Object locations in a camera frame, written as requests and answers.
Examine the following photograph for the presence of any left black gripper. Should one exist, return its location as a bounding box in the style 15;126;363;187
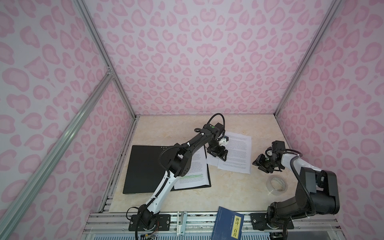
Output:
207;140;229;161

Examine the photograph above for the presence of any printed paper sheet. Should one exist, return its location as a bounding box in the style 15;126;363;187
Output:
218;132;252;174
174;147;211;191
207;149;220;167

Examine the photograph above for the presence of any white black file folder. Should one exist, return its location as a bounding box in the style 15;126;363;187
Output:
122;145;212;195

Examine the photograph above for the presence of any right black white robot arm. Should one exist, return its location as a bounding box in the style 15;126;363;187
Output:
251;141;340;232

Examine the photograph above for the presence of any clear tape roll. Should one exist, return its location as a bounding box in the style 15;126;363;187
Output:
266;175;288;196

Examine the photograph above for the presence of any blue book yellow label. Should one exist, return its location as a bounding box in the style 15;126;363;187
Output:
211;207;245;240

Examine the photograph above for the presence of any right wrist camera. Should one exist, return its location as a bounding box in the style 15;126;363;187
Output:
265;147;274;159

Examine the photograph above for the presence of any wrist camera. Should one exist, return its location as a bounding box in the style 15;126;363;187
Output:
218;135;229;146
265;147;274;159

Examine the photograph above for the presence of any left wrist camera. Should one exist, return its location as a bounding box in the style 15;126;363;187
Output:
218;135;229;146

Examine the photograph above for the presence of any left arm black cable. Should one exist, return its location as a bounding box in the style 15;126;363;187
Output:
125;112;226;240

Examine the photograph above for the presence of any aluminium diagonal frame bar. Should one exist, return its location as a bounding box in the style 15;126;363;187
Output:
1;73;114;240

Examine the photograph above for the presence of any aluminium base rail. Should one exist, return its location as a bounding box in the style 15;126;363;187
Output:
81;212;345;240

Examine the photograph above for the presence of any right aluminium corner post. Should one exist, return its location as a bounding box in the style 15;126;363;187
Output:
274;0;344;118

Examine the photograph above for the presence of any aluminium corner post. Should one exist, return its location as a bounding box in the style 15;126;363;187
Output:
274;0;344;118
73;0;139;121

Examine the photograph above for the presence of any left aluminium corner post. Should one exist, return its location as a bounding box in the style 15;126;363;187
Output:
73;0;139;121

